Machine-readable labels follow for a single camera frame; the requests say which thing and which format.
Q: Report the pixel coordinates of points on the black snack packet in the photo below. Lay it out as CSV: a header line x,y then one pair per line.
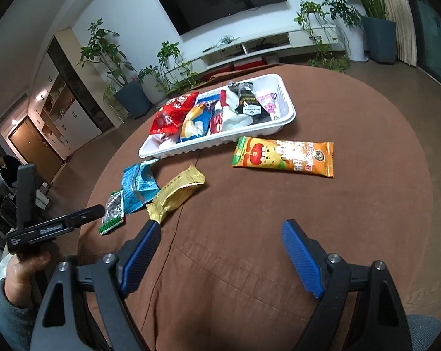
x,y
251,108

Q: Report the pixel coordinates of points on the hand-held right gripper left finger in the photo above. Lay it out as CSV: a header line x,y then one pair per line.
x,y
141,259

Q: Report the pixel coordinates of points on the light blue snack packet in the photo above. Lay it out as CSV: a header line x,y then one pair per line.
x,y
140,184

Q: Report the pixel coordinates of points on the blue chip snack packet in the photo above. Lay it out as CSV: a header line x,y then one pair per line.
x,y
195,120

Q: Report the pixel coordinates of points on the person's right leg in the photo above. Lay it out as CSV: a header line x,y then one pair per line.
x,y
425,332

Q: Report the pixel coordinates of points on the trailing vine plant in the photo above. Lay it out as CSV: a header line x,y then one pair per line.
x,y
174,69

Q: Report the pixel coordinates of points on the person's left forearm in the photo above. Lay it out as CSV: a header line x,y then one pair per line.
x,y
12,321

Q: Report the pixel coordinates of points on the small green silver packet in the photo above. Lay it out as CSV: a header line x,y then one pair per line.
x,y
113,212

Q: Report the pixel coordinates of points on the white plastic tray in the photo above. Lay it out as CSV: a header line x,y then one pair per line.
x,y
279,117

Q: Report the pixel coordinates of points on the small plant pale pot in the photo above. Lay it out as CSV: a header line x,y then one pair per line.
x,y
152,87

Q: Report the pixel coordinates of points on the wall-mounted black television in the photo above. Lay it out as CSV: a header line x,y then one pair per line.
x,y
220,0

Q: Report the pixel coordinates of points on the long white red-striped packet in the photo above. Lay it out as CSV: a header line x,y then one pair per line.
x,y
233,117

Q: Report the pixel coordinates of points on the wooden door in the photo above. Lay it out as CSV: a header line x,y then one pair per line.
x,y
37,146

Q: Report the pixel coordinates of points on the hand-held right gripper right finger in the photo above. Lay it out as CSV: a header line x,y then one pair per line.
x,y
302,259

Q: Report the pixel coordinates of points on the pink snack packet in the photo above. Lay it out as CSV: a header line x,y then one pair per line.
x,y
268,105

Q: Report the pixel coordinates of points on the beige curtain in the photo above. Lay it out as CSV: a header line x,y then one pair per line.
x,y
403,22

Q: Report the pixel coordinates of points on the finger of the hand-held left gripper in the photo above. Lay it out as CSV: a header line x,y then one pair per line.
x,y
87,215

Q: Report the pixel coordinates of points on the tall broad-leaf plant dark pot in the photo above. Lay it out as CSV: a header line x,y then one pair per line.
x,y
379,38

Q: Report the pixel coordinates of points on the large red snack packet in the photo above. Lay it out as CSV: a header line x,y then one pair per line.
x,y
169,115

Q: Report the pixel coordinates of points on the orange green snack packet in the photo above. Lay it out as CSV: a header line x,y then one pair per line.
x,y
279,157

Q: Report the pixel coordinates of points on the white television cabinet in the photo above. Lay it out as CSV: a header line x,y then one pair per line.
x,y
271,45

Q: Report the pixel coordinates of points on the wooden display cabinet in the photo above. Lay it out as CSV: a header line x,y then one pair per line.
x,y
77,91

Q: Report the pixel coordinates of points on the gold yellow snack packet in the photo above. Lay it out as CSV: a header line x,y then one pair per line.
x,y
172,193

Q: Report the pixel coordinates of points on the small dark red packet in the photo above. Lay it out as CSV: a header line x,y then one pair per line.
x,y
216,123

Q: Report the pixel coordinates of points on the small-leaf plant white pot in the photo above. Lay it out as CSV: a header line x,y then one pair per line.
x,y
357,49

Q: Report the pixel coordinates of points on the leafy tree plant grey pot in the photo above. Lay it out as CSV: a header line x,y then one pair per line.
x,y
132,97

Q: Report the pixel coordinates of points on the person's left hand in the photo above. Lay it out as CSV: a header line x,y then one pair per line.
x,y
23,274

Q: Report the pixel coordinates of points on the climbing vine plant on cabinet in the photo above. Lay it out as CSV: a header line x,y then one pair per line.
x,y
317,29

